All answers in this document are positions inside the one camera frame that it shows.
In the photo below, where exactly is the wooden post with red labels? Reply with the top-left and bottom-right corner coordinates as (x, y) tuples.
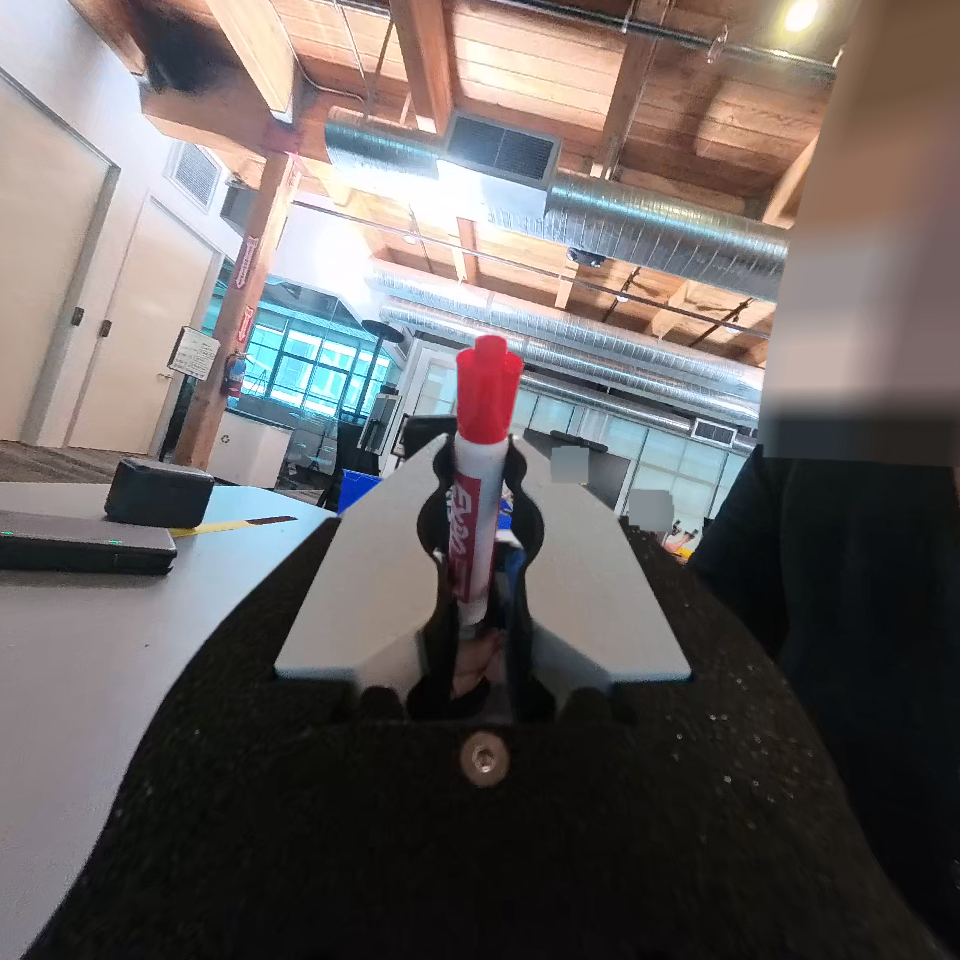
(174, 150), (301, 470)

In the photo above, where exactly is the white paper sign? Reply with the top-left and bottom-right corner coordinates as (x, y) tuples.
(166, 326), (222, 380)

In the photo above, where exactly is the grey wall vent grille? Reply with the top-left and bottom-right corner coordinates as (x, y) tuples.
(165, 141), (226, 213)

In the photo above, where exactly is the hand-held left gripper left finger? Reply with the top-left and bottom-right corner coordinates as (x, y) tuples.
(274, 433), (460, 699)

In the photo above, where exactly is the red whiteboard marker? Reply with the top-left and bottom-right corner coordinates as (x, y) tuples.
(450, 335), (524, 627)

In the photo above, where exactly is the small black box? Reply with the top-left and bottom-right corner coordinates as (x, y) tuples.
(103, 459), (216, 530)

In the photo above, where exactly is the beige door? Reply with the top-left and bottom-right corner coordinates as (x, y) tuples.
(63, 195), (226, 456)
(0, 71), (121, 449)

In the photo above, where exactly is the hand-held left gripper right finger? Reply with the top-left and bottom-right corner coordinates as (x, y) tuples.
(504, 435), (693, 706)

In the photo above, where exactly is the silver ventilation duct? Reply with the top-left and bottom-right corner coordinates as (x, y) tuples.
(326, 112), (790, 303)
(367, 258), (768, 395)

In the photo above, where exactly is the black floor lamp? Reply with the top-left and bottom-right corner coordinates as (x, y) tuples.
(362, 318), (408, 421)

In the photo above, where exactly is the yellow tape strip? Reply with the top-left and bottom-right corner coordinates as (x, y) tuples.
(171, 515), (299, 538)

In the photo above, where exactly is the dark grey power bank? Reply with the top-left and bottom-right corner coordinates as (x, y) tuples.
(0, 510), (179, 576)

